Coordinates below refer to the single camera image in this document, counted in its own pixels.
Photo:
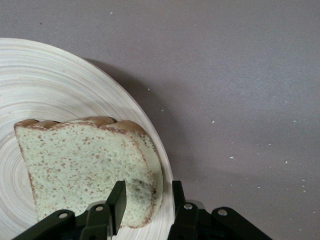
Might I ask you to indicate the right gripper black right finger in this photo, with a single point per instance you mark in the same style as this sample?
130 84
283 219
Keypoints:
190 222

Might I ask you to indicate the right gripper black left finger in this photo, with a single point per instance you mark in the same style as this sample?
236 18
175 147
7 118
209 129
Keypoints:
100 220

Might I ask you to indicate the brown bread slice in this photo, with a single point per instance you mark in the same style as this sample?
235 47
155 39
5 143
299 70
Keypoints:
75 162

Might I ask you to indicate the round bamboo plate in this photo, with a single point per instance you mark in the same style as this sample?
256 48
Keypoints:
50 87

